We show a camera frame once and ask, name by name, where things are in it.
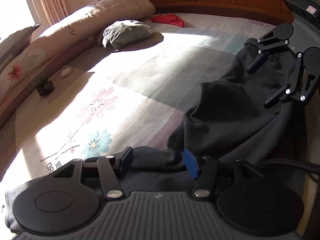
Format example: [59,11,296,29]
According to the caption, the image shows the dark grey sweatpants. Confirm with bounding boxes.
[1,38,306,239]

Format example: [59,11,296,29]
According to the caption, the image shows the pink floral folded quilt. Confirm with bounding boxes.
[1,0,155,125]

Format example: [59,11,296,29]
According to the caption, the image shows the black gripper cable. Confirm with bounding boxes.
[260,159,320,176]

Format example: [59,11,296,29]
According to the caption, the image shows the grey bundled cloth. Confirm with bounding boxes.
[98,20,153,50]

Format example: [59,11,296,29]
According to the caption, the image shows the grey floral pillow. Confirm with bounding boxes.
[0,24,40,71]

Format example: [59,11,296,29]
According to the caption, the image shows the white earbud case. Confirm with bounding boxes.
[61,66,73,79]

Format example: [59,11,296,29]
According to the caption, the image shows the black hair claw clip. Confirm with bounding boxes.
[36,77,54,96]

